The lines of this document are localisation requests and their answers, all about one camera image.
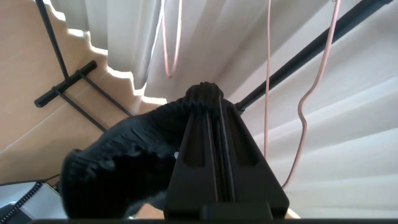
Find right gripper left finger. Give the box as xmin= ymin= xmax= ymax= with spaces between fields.
xmin=164 ymin=108 xmax=220 ymax=218

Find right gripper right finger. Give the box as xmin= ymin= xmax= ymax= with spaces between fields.
xmin=217 ymin=98 xmax=290 ymax=218

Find black shorts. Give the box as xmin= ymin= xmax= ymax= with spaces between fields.
xmin=60 ymin=82 xmax=225 ymax=220

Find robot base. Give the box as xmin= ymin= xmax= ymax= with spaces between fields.
xmin=0 ymin=181 xmax=68 ymax=220

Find black clothes rack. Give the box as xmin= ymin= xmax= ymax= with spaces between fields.
xmin=34 ymin=0 xmax=394 ymax=133

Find beige curtain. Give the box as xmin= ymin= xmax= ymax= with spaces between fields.
xmin=49 ymin=0 xmax=398 ymax=218

